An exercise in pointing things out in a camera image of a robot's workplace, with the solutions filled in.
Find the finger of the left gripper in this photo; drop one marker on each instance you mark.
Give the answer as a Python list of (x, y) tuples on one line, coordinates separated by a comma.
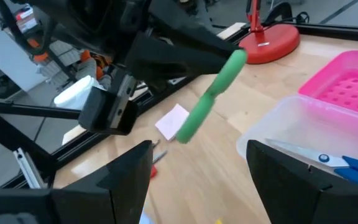
[(166, 59), (191, 28)]

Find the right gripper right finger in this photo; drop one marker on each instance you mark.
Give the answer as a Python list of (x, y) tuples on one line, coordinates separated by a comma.
[(291, 199)]

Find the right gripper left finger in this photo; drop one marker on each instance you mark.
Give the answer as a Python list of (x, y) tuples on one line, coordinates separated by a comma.
[(104, 199)]

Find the pale pink sticky notepad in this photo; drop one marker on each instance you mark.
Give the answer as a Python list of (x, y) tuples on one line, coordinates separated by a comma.
[(171, 123)]

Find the green marker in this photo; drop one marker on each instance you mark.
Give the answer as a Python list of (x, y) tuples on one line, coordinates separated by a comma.
[(197, 115)]

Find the clear pencil box pink lid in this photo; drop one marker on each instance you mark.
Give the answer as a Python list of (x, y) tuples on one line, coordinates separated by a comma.
[(337, 87)]

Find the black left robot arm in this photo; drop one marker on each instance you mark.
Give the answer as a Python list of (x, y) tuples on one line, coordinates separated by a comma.
[(73, 15)]

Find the shelf with orange bins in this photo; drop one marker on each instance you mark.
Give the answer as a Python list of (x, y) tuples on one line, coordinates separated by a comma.
[(64, 56)]

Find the white bucket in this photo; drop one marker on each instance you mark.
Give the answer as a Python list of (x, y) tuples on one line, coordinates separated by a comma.
[(76, 93)]

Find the silver aluminium bracket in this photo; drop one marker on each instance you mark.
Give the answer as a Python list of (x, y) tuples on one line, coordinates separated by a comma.
[(28, 168)]

